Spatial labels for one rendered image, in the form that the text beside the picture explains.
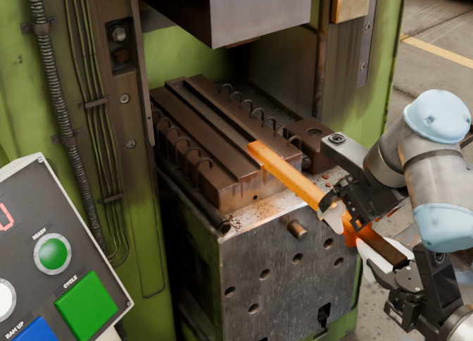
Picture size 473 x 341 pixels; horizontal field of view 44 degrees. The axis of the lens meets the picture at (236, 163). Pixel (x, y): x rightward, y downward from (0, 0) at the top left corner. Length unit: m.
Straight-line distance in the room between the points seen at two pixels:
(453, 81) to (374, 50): 2.35
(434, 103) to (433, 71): 3.09
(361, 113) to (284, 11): 0.54
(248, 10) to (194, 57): 0.59
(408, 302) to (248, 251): 0.37
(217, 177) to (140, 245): 0.26
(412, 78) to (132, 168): 2.75
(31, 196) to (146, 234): 0.47
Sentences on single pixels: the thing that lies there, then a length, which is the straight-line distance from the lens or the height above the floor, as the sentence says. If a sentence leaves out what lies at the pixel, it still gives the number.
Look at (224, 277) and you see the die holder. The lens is 1.18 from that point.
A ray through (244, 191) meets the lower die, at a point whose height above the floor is 0.95.
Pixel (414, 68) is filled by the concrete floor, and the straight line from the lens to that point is 3.85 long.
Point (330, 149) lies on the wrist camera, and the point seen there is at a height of 1.15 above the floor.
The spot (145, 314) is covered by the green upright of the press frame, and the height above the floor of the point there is 0.57.
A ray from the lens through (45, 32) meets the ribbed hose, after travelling 0.97.
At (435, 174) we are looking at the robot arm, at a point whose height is 1.25.
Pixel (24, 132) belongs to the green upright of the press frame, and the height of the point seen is 1.14.
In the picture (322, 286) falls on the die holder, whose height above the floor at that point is 0.63.
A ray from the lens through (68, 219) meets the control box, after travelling 0.89.
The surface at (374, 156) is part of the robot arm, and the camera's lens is 0.84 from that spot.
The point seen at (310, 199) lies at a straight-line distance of 1.06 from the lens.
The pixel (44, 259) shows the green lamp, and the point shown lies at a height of 1.09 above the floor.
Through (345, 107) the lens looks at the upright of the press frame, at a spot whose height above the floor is 0.95.
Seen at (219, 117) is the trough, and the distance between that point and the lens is 1.32.
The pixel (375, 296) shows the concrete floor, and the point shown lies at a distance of 2.27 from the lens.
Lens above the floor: 1.67
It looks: 36 degrees down
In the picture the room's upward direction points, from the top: 1 degrees counter-clockwise
